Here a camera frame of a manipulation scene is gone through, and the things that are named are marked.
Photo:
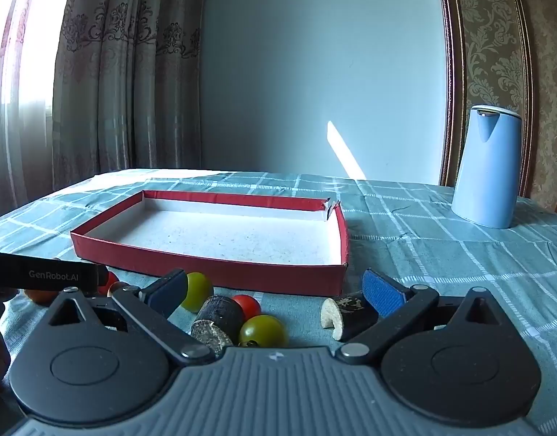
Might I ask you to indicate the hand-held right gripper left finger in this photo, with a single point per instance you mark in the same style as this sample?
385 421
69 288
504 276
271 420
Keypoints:
169 288

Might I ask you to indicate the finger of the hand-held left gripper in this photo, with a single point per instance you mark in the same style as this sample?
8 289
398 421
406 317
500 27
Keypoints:
102 278

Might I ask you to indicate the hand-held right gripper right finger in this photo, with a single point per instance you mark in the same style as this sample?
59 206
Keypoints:
383 293

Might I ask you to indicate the red cherry tomato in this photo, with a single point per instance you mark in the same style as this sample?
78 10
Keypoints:
249 304
111 278

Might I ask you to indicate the orange mandarin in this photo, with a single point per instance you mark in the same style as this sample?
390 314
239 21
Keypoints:
40 296

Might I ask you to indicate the red cardboard box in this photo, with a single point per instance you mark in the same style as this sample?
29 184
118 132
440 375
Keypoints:
215 236

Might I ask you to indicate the yellow-green cherry tomato with stem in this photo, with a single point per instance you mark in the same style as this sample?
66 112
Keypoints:
265 330

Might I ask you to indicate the teal checked tablecloth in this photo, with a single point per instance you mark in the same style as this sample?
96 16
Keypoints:
442 259

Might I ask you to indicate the blue kettle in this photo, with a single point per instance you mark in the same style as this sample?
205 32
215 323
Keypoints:
485 168

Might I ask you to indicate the sheer white curtain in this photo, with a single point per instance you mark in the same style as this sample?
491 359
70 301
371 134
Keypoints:
19 100

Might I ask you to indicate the patterned beige curtain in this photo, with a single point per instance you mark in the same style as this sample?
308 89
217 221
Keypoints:
124 77

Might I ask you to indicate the gilded wall frame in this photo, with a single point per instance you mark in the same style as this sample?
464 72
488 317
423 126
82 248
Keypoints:
451 100

